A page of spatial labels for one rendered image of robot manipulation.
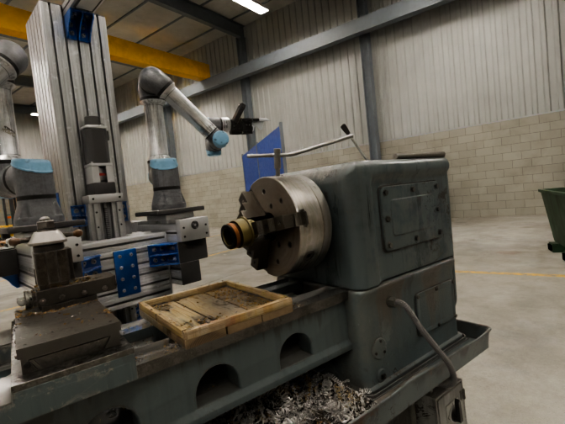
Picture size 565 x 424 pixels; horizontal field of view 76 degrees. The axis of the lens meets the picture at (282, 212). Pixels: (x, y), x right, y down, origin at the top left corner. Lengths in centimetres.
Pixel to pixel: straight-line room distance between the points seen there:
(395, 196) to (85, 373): 97
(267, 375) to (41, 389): 52
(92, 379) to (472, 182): 1057
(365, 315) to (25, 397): 84
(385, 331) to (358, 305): 16
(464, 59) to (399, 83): 174
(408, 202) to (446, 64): 1025
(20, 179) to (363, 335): 122
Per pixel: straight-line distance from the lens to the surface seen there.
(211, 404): 97
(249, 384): 101
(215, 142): 172
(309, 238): 104
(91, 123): 169
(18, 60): 158
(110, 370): 77
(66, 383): 76
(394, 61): 1188
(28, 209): 148
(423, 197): 138
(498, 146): 1087
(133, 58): 1364
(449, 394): 153
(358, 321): 116
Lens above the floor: 118
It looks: 3 degrees down
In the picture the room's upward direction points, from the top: 6 degrees counter-clockwise
